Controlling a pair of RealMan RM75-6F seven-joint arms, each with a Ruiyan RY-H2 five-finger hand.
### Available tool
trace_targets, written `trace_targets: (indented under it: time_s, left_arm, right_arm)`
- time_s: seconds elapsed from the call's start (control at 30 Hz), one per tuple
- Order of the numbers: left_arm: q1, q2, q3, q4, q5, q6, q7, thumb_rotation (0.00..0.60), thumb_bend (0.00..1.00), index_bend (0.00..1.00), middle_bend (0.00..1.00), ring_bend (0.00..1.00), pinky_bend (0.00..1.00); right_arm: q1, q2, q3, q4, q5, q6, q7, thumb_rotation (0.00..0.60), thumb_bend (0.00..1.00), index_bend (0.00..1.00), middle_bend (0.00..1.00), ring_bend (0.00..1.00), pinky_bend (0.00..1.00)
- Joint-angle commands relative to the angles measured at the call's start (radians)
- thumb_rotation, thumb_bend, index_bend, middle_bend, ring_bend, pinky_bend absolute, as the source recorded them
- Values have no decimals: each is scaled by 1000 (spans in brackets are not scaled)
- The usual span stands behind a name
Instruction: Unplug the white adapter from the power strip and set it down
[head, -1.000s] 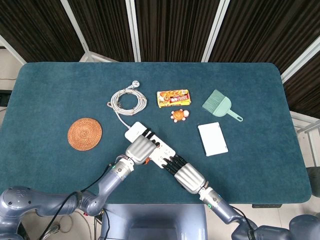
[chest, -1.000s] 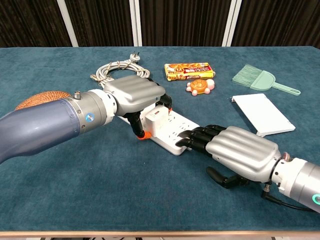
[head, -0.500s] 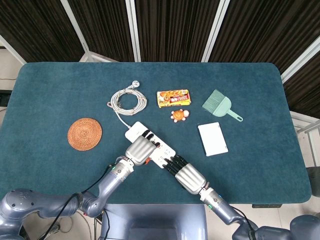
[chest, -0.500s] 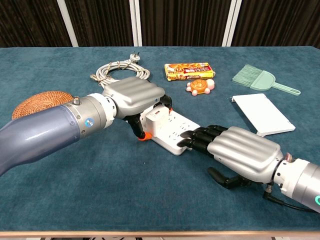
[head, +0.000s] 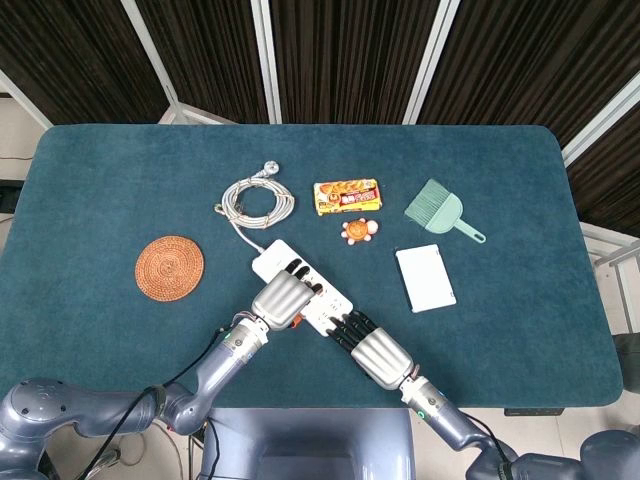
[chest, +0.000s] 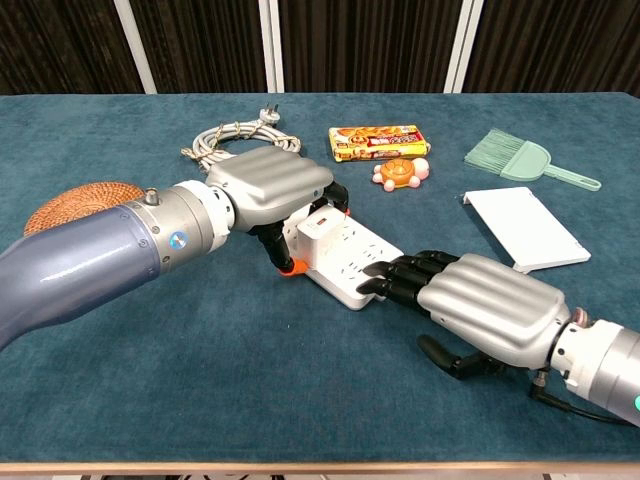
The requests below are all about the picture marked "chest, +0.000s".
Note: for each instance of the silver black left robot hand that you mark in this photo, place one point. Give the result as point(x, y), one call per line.
point(270, 185)

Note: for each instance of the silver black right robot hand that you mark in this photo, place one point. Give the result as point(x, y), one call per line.
point(490, 300)

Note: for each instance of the white plug adapter cube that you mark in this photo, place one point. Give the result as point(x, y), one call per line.
point(312, 240)

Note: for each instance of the white multi-outlet power strip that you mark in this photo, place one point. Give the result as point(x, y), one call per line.
point(347, 250)

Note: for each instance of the blue silver left robot arm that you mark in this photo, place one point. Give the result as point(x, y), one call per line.
point(100, 250)

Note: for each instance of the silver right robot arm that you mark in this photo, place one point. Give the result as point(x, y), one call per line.
point(605, 360)

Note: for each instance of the white plastic shelf rack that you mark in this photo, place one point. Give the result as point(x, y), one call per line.
point(525, 230)

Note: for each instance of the yellow orange snack package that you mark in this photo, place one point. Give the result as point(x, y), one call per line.
point(380, 142)

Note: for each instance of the orange turtle toy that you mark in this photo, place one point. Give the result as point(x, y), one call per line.
point(397, 172)

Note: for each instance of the green hand brush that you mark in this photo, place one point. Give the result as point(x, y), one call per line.
point(520, 162)

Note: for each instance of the round woven rattan coaster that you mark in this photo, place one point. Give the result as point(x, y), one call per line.
point(80, 200)

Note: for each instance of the teal velvet tablecloth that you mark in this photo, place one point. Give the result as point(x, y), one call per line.
point(250, 390)

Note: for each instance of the white partition post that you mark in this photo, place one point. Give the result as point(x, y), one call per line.
point(462, 45)
point(135, 45)
point(271, 45)

